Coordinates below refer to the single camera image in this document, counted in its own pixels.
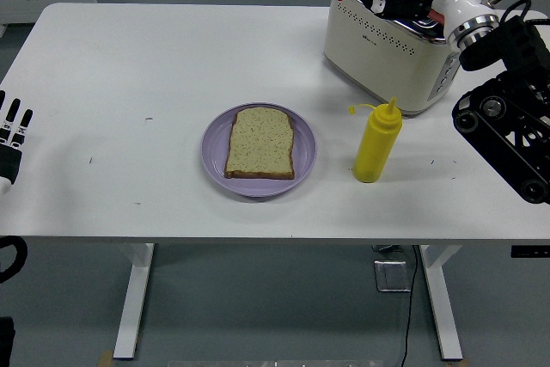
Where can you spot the black table control panel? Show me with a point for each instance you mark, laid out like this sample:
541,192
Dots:
528,251

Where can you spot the purple plate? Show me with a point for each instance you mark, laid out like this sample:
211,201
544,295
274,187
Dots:
307,148

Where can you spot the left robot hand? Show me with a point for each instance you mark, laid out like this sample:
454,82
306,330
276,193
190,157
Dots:
9,156

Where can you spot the yellow squeeze bottle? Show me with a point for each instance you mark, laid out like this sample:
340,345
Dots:
378,143

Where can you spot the metal floor socket plate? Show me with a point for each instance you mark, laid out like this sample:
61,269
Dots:
392,276

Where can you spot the white table leg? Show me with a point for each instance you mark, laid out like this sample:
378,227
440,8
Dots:
135,298
442,298

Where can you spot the cream and chrome toaster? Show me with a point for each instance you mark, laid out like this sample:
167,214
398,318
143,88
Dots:
378,62

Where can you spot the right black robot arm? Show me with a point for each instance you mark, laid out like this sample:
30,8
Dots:
515,126

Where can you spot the slice of bread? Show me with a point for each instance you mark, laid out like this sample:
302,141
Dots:
262,143

